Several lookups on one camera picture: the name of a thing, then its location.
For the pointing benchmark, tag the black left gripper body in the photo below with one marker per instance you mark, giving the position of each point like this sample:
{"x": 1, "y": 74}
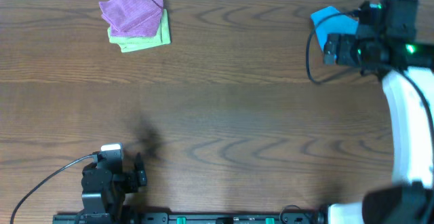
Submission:
{"x": 136, "y": 176}

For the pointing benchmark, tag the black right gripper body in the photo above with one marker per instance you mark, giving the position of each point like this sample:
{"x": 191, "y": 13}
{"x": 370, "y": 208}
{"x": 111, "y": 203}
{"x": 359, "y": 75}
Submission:
{"x": 331, "y": 48}

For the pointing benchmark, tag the blue microfiber cloth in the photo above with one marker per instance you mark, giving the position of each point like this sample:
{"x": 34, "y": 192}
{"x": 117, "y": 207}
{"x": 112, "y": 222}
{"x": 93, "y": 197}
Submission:
{"x": 338, "y": 24}

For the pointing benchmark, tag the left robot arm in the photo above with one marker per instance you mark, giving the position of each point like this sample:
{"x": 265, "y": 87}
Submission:
{"x": 105, "y": 185}

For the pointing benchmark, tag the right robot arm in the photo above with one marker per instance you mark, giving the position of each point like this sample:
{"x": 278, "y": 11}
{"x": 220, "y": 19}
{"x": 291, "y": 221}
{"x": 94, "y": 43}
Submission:
{"x": 385, "y": 44}

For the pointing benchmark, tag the green folded cloth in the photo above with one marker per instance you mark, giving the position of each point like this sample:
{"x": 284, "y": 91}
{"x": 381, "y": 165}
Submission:
{"x": 132, "y": 44}

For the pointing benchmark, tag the purple folded cloth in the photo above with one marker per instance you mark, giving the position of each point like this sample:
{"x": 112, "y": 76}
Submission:
{"x": 132, "y": 18}

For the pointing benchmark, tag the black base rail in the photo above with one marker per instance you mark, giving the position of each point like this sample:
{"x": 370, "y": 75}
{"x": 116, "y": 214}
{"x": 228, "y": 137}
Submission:
{"x": 299, "y": 217}

